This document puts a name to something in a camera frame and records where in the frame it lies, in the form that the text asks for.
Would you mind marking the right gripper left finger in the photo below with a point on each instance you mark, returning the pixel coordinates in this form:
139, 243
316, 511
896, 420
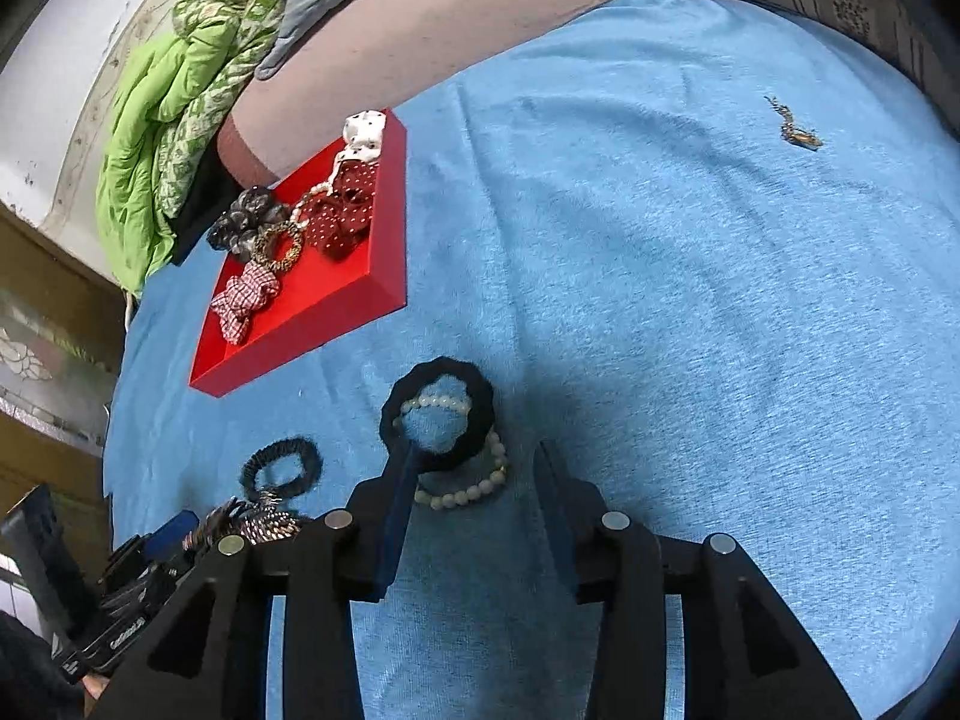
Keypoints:
381, 509

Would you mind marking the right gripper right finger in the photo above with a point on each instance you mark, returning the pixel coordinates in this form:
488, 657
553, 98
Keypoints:
572, 509

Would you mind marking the black hair claw clip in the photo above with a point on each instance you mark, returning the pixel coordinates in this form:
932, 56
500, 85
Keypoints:
262, 520

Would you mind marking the red white plaid scrunchie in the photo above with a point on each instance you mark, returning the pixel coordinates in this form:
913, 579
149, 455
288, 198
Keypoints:
243, 296

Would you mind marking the dark red dotted scrunchie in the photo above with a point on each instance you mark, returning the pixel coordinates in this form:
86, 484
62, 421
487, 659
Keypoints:
336, 216

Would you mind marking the grey black scrunchie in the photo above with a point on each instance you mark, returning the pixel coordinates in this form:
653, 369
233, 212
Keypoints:
238, 227

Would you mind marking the white dotted scrunchie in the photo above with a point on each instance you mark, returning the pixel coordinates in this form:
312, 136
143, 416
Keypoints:
362, 135

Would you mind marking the red tray box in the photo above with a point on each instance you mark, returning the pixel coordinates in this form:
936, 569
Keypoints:
320, 300

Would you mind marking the blue towel blanket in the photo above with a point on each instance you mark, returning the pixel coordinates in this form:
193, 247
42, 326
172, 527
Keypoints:
723, 331

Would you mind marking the ornate glass door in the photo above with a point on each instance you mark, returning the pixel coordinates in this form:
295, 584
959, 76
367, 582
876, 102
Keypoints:
61, 349

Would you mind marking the pink bolster cushion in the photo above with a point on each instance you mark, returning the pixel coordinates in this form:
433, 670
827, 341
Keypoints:
372, 54

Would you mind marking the green quilt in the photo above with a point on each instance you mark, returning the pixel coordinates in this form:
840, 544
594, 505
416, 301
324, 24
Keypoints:
170, 102

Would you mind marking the small metal chain trinket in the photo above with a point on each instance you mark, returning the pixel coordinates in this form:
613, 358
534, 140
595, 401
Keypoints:
790, 131

